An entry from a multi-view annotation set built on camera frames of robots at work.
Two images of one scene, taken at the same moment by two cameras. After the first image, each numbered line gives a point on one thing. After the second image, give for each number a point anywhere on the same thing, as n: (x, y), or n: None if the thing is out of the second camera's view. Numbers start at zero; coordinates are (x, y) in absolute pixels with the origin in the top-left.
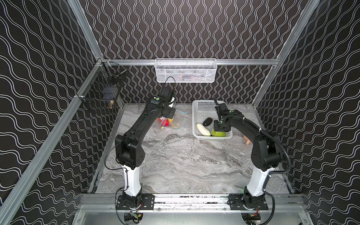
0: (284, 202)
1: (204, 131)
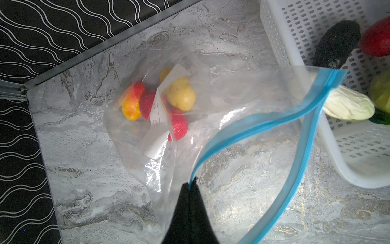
0: None
1: (346, 103)
